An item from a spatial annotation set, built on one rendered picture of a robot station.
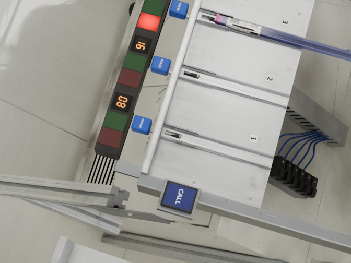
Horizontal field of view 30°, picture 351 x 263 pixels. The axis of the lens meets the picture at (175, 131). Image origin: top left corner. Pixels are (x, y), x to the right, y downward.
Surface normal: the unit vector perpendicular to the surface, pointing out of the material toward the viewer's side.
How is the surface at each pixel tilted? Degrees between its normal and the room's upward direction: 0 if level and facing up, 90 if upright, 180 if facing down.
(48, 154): 0
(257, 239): 0
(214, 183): 44
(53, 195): 90
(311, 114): 0
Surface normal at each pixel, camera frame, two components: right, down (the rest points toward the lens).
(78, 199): -0.67, -0.39
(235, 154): 0.03, -0.26
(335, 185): 0.68, 0.00
